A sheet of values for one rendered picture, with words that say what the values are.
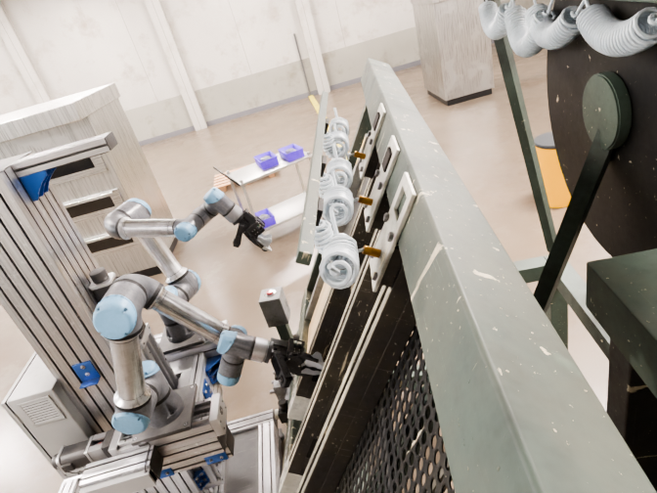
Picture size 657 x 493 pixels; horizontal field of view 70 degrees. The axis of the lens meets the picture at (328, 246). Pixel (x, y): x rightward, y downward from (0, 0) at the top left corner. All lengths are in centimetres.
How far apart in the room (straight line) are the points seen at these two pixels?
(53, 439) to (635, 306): 209
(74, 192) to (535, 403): 514
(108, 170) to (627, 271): 478
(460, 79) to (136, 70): 765
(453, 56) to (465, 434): 820
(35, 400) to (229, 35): 1086
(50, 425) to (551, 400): 204
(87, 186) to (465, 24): 613
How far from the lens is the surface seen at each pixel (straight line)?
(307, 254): 62
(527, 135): 231
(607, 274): 81
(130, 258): 551
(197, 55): 1241
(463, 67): 861
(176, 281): 230
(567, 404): 43
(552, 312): 281
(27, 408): 221
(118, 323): 148
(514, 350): 45
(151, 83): 1267
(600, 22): 121
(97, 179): 522
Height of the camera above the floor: 226
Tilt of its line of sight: 28 degrees down
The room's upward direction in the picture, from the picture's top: 16 degrees counter-clockwise
